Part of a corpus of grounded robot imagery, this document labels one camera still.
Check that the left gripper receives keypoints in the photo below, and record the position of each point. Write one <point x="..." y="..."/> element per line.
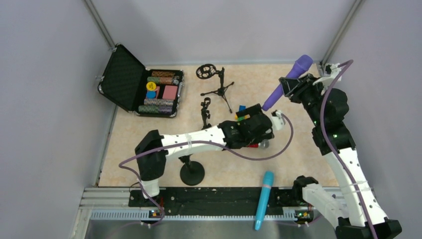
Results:
<point x="253" y="116"/>

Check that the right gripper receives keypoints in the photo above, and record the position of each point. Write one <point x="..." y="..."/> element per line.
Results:
<point x="297" y="88"/>

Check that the purple microphone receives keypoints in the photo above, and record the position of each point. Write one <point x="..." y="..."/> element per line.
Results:
<point x="300" y="66"/>

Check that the black round-base mic stand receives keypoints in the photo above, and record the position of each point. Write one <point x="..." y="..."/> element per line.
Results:
<point x="192" y="172"/>

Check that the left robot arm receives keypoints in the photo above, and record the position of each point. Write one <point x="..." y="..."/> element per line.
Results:
<point x="223" y="136"/>

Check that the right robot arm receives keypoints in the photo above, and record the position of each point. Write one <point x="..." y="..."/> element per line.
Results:
<point x="359" y="216"/>

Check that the black tripod stand with clip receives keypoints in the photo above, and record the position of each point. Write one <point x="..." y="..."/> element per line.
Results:
<point x="205" y="113"/>

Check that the red glitter microphone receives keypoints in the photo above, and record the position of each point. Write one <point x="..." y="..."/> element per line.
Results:
<point x="263" y="145"/>

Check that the toy brick car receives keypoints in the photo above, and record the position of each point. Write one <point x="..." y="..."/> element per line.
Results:
<point x="242" y="113"/>

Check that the teal microphone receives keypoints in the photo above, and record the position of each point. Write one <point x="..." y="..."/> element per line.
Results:
<point x="267" y="183"/>

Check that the red card deck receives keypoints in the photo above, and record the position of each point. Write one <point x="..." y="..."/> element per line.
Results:
<point x="170" y="92"/>

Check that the black poker chip case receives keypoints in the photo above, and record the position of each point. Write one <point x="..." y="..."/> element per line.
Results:
<point x="124" y="80"/>

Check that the blue poker chip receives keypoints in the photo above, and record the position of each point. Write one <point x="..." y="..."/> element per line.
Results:
<point x="151" y="94"/>

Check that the yellow big blind chip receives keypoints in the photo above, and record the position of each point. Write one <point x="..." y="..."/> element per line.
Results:
<point x="151" y="86"/>

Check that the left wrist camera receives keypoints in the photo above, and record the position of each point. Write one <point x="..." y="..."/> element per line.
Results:
<point x="277" y="120"/>

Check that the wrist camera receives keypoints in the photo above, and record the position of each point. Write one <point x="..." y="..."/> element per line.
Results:
<point x="331" y="70"/>
<point x="277" y="120"/>

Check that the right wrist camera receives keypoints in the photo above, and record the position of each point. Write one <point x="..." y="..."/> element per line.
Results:
<point x="331" y="70"/>

